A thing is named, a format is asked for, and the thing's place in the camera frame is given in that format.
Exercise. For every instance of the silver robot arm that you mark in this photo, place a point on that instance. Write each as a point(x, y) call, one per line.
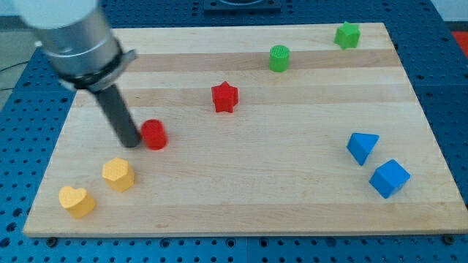
point(78, 41)

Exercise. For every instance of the red star block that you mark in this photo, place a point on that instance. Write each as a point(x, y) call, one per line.
point(225, 97)

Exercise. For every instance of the wooden board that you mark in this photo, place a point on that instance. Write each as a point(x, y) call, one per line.
point(277, 165)

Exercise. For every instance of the green star block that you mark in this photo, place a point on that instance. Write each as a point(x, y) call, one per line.
point(347, 35)

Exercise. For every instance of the red cylinder block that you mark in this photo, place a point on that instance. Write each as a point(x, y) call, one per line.
point(154, 134)

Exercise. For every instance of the green cylinder block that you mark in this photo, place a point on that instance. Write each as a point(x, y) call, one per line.
point(279, 58)

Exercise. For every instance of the yellow hexagon block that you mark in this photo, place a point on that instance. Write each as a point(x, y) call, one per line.
point(118, 174)

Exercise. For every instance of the blue triangle block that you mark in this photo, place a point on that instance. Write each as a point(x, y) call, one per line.
point(360, 145)

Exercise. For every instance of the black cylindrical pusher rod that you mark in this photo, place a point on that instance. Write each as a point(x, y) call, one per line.
point(118, 115)

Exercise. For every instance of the blue cube block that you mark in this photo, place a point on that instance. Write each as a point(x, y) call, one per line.
point(389, 178)

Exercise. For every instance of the yellow heart block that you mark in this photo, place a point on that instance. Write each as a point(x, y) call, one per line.
point(76, 201)

